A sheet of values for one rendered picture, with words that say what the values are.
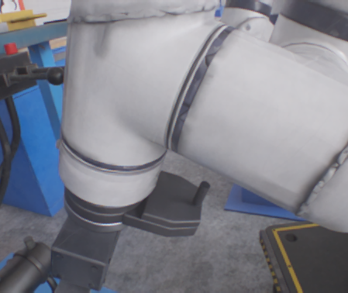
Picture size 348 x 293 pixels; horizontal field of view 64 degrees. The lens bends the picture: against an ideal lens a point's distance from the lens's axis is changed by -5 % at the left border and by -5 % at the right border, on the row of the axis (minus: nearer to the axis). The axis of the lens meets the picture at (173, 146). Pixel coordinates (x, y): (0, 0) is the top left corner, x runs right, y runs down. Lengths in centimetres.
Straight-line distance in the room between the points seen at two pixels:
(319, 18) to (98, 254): 26
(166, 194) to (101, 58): 15
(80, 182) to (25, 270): 65
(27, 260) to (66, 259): 60
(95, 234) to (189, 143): 14
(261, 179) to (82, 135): 11
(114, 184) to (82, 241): 7
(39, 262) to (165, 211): 64
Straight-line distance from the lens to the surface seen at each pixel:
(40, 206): 193
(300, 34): 27
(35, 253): 87
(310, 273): 99
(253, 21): 54
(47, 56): 120
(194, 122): 15
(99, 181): 21
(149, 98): 16
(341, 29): 27
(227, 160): 16
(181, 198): 27
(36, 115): 175
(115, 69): 16
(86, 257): 26
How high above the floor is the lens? 107
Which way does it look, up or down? 27 degrees down
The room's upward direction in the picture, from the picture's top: 8 degrees counter-clockwise
